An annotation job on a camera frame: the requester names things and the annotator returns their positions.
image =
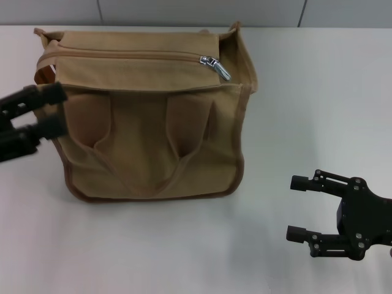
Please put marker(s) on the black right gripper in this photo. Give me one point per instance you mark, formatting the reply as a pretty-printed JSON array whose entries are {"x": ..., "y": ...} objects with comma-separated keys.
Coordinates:
[{"x": 367, "y": 217}]

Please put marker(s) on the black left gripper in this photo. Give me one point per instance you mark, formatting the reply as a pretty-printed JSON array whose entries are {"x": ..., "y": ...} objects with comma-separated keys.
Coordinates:
[{"x": 15, "y": 147}]

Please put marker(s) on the khaki canvas food bag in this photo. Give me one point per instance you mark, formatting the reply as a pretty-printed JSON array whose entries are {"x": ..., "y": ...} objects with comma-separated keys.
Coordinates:
[{"x": 147, "y": 128}]

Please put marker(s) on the silver metal zipper pull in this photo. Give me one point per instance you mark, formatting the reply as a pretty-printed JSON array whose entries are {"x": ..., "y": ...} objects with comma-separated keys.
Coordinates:
[{"x": 217, "y": 65}]

